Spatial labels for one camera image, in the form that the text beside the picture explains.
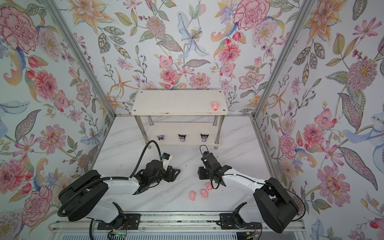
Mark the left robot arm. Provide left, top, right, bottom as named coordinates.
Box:
left=58, top=160, right=181, bottom=230

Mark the purple black kuromi toy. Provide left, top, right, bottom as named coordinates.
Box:
left=178, top=134, right=187, bottom=143

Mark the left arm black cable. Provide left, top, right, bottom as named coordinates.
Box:
left=56, top=140, right=163, bottom=240

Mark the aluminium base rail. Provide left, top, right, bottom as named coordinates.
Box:
left=48, top=211, right=306, bottom=233

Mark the white two-tier shelf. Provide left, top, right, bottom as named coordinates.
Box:
left=132, top=90, right=229, bottom=149

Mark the pink pig toy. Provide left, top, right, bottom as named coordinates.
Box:
left=201, top=189, right=209, bottom=198
left=212, top=102, right=219, bottom=112
left=205, top=183, right=213, bottom=191
left=190, top=191, right=196, bottom=201

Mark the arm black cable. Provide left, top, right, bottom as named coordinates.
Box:
left=56, top=140, right=163, bottom=240
left=199, top=144, right=307, bottom=223

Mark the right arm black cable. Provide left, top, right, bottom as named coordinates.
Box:
left=199, top=144, right=307, bottom=223

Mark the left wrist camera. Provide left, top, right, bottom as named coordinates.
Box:
left=162, top=153, right=172, bottom=170

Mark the black kuromi toy figure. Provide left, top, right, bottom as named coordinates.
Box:
left=201, top=134, right=209, bottom=143

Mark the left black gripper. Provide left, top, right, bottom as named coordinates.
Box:
left=149, top=167, right=182, bottom=186

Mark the small purple kuromi toy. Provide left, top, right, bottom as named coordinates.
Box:
left=157, top=135, right=165, bottom=141

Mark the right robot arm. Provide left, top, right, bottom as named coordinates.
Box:
left=198, top=151, right=300, bottom=234

